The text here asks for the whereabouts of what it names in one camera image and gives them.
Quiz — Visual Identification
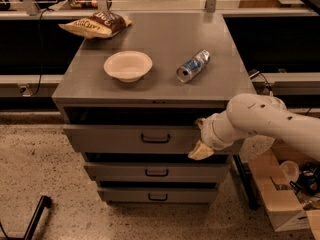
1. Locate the grey metal drawer cabinet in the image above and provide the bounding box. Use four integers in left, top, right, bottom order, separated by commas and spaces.
53, 13, 254, 190

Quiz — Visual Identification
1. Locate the black cable right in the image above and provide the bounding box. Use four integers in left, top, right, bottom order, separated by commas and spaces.
248, 69, 275, 97

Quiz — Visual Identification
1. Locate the grey bottom drawer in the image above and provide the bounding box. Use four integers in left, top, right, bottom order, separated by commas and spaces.
97, 187, 218, 203

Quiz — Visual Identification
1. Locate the grey drawer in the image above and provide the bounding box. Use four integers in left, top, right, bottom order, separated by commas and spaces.
85, 162, 229, 183
97, 187, 218, 203
63, 123, 244, 155

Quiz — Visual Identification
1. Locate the grey middle drawer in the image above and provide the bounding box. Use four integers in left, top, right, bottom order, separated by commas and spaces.
85, 162, 229, 183

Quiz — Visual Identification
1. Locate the brown snack bag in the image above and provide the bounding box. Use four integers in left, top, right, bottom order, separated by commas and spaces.
90, 11, 132, 34

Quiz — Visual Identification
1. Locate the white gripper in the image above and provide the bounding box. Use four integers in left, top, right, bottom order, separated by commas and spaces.
188, 114, 226, 160

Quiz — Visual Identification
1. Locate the grey top drawer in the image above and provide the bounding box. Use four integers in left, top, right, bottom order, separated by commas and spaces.
63, 123, 244, 155

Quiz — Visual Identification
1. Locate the crushed blue soda can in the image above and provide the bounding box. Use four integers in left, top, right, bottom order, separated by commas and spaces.
176, 49, 210, 83

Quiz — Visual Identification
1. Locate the clear plastic cup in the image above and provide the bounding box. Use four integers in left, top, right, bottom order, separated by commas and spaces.
280, 160, 300, 182

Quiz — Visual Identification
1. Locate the black cable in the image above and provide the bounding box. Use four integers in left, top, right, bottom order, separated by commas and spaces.
31, 7, 54, 97
248, 69, 275, 97

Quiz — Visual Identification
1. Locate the dark bottle in box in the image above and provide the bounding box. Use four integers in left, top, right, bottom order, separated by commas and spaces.
290, 162, 320, 199

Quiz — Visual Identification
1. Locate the black cable left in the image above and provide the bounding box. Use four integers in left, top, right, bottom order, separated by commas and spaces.
31, 7, 54, 97

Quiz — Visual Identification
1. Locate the black table leg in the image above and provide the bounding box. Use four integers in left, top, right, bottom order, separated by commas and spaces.
233, 154, 259, 210

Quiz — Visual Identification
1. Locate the black stand leg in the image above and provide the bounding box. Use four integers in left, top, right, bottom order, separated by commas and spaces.
0, 195, 52, 240

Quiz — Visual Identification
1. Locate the yellow chips bag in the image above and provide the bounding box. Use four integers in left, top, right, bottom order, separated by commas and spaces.
59, 18, 112, 39

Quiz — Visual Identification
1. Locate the white paper bowl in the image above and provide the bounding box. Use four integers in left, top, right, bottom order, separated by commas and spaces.
104, 51, 153, 83

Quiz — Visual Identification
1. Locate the cardboard box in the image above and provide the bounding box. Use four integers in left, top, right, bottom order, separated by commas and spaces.
249, 140, 320, 240

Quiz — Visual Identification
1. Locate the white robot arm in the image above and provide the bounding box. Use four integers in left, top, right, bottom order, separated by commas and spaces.
188, 93, 320, 161

